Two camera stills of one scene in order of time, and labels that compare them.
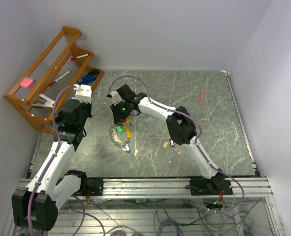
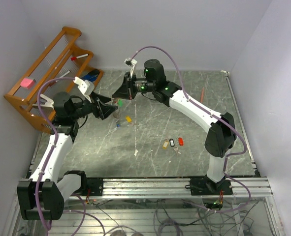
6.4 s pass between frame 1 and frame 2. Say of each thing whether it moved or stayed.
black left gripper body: moved
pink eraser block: stayed
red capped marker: stayed
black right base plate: stayed
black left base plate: stayed
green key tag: moved
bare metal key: stayed
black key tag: stayed
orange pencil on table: stayed
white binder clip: stayed
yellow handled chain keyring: moved
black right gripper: moved
